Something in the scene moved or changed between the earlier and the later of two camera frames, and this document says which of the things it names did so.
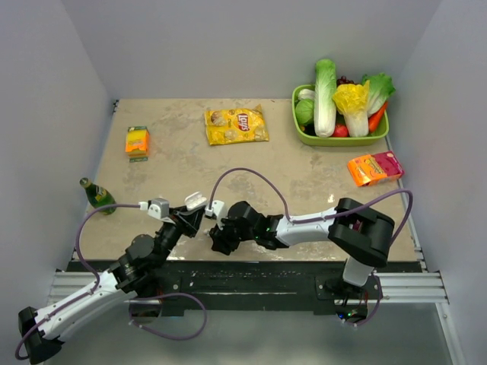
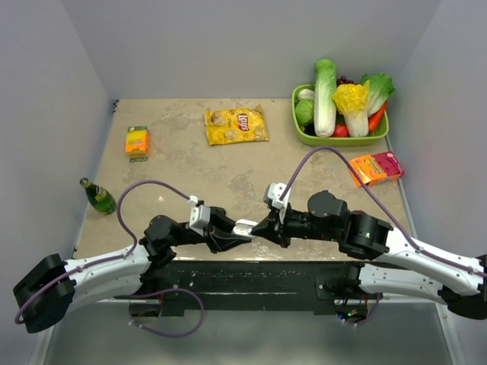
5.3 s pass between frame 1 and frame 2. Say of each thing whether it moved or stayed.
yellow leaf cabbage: stayed
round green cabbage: stayed
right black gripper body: moved
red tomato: stayed
